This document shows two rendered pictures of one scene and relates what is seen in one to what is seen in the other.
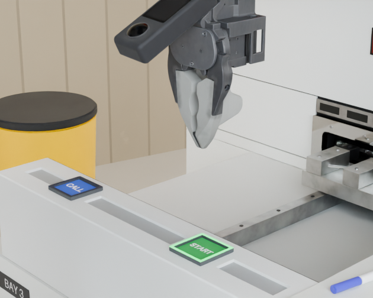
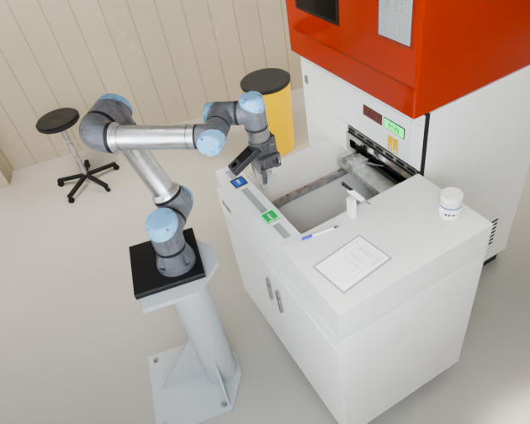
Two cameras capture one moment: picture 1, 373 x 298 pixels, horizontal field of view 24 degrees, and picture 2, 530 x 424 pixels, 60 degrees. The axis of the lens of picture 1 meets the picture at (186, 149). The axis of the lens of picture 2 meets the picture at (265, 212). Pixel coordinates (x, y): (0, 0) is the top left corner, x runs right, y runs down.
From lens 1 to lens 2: 0.87 m
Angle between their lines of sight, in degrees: 28
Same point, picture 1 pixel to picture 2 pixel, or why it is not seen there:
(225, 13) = (265, 153)
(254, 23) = (274, 156)
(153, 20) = (239, 161)
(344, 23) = (354, 98)
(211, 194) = (303, 164)
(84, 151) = (284, 101)
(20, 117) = (254, 87)
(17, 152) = not seen: hidden behind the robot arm
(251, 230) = (308, 188)
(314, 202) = (337, 173)
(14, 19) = (257, 20)
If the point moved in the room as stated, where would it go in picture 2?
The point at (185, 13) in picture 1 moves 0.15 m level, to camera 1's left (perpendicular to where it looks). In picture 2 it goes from (248, 159) to (205, 158)
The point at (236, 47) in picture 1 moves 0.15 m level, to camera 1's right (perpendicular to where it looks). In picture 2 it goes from (270, 162) to (315, 163)
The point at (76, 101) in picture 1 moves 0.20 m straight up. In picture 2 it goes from (281, 75) to (277, 49)
